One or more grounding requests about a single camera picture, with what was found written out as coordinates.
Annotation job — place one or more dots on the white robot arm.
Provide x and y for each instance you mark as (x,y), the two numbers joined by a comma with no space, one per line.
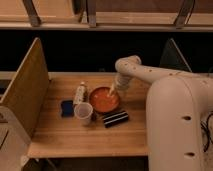
(175,104)

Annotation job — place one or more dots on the clear plastic cup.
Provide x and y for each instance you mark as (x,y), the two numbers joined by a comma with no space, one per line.
(83,111)

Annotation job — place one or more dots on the left wooden divider panel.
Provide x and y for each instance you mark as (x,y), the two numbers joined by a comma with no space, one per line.
(22,101)

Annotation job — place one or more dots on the small white bottle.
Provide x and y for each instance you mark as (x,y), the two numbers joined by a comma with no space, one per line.
(80,94)

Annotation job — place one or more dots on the blue sponge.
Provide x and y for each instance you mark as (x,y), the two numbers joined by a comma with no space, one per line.
(67,108)

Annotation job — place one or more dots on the right dark divider panel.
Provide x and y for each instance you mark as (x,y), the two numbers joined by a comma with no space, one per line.
(172,57)

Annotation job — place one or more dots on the orange ceramic bowl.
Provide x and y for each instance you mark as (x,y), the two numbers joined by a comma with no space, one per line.
(102,101)

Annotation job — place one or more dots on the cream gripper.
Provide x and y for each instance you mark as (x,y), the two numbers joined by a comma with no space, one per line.
(121,83)

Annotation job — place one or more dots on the black striped box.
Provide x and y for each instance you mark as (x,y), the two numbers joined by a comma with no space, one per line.
(115,118)

